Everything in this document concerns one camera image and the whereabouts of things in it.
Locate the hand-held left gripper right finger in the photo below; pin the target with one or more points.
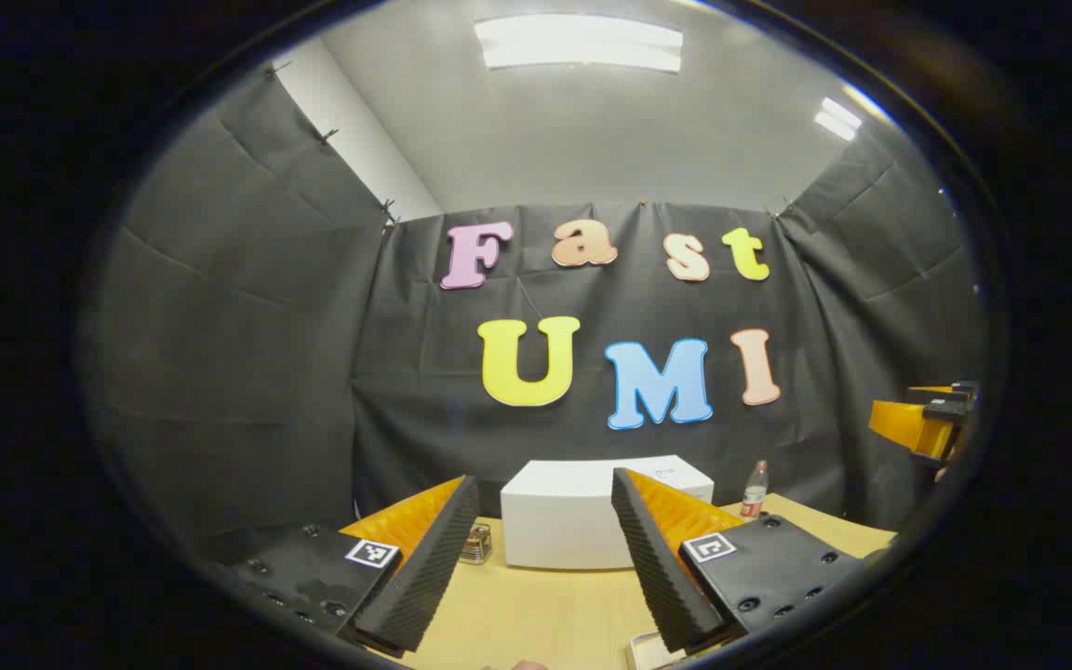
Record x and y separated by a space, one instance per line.
657 568

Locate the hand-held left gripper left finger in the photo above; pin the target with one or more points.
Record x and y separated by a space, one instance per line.
424 568

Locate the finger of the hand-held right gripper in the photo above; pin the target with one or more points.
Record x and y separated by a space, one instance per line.
913 419

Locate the white microwave oven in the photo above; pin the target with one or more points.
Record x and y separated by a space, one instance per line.
559 521

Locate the white rectangular tray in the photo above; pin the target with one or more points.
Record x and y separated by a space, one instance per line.
652 653

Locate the clear bottle with red label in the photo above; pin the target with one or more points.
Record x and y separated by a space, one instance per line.
755 493

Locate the black backdrop cloth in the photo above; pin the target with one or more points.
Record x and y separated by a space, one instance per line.
247 326

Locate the small ceiling light panel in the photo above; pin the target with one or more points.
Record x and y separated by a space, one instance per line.
837 118

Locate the large ceiling light panel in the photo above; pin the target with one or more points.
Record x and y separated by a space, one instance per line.
578 42

